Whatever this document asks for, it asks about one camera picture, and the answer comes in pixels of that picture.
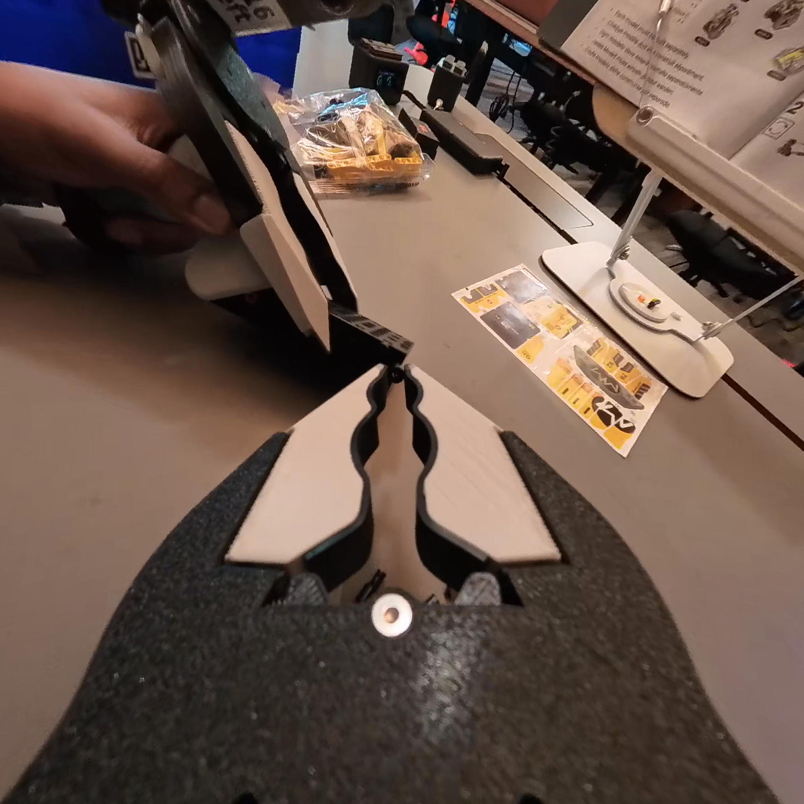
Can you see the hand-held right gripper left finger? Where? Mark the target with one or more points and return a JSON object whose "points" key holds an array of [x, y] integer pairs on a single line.
{"points": [[301, 496]]}

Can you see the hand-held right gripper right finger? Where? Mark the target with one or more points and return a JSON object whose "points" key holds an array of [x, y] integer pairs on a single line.
{"points": [[483, 496]]}

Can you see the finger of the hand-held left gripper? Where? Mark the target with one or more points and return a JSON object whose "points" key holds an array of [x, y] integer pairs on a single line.
{"points": [[333, 251], [286, 276]]}

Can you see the black perforated plastic block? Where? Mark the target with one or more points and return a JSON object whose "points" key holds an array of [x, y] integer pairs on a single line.
{"points": [[370, 333]]}

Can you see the person's left hand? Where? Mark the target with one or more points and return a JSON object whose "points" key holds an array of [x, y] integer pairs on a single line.
{"points": [[94, 138]]}

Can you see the clear bag of yellow parts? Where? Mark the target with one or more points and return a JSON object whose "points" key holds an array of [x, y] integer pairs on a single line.
{"points": [[358, 144]]}

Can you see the black battery box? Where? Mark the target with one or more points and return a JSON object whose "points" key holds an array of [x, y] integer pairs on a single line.
{"points": [[377, 69]]}

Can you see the small black box red label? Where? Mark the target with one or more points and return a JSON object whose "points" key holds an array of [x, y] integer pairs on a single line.
{"points": [[422, 135]]}

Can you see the black power adapter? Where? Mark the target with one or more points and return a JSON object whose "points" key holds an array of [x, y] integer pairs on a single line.
{"points": [[468, 141]]}

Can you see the yellow and grey sticker sheet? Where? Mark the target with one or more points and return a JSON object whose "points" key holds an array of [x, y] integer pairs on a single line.
{"points": [[534, 326]]}

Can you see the small black and white charger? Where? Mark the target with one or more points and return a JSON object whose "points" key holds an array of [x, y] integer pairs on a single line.
{"points": [[447, 85]]}

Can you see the blue bin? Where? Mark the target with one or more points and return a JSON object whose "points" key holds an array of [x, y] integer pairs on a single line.
{"points": [[56, 31]]}

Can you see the white book stand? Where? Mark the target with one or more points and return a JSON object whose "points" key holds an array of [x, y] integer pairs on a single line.
{"points": [[691, 352]]}

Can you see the black office chair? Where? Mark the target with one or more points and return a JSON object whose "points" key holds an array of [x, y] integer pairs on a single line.
{"points": [[710, 242]]}

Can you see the white instruction booklet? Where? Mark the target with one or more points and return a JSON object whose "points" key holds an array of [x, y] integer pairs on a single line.
{"points": [[722, 75]]}

